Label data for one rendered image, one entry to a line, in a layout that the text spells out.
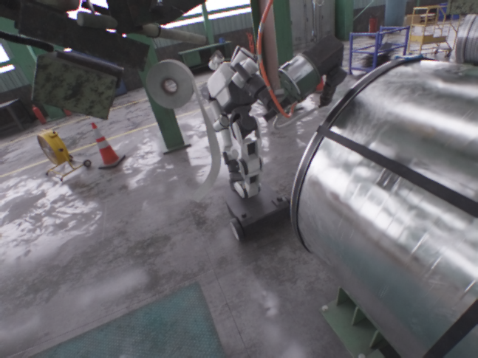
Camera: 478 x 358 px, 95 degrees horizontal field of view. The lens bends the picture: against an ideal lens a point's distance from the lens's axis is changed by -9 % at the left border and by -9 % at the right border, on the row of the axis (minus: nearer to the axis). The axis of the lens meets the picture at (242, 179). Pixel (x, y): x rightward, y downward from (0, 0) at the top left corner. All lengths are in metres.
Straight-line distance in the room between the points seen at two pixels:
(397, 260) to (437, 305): 0.14
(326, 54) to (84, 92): 0.81
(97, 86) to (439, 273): 0.98
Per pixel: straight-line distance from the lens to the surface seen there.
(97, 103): 0.73
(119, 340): 2.06
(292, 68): 1.00
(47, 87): 0.74
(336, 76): 1.13
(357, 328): 1.75
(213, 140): 1.01
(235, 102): 1.68
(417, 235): 0.78
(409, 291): 0.84
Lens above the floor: 1.61
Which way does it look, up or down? 34 degrees down
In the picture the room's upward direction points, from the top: 12 degrees counter-clockwise
